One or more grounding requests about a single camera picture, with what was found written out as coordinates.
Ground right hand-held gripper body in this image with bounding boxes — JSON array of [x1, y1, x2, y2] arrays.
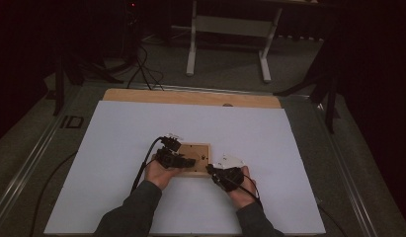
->
[[211, 154, 247, 194]]

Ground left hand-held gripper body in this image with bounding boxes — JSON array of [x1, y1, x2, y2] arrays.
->
[[155, 132, 184, 169]]

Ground wooden picture frame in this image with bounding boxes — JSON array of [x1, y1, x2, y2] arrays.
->
[[172, 141, 212, 179]]

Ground person's left hand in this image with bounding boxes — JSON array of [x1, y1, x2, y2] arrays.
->
[[144, 155, 183, 192]]

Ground person's right hand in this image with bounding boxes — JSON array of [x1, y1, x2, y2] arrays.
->
[[226, 165, 258, 210]]

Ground white table cover sheet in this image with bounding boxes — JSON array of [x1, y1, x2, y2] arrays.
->
[[43, 100, 327, 237]]

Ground black square floor plate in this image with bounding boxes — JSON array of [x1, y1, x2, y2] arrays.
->
[[59, 115, 85, 130]]

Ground black metal stand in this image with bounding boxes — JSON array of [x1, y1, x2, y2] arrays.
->
[[273, 33, 341, 134], [51, 52, 125, 117]]

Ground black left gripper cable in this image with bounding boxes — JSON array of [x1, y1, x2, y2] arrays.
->
[[129, 135, 166, 196]]

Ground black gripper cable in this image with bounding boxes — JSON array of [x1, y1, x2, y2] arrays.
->
[[129, 135, 166, 196], [221, 174, 263, 203]]

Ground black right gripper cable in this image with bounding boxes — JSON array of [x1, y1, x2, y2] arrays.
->
[[221, 174, 263, 203]]

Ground metal floor rail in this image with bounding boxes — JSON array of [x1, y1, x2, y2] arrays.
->
[[137, 82, 312, 99], [313, 100, 381, 237], [0, 110, 71, 226]]

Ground black floor cables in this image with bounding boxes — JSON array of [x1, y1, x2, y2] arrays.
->
[[125, 40, 166, 92]]

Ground black floor cable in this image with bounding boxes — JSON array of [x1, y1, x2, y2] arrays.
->
[[28, 149, 80, 237]]

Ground white metal desk frame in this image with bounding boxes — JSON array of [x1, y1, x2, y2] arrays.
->
[[185, 0, 284, 84]]

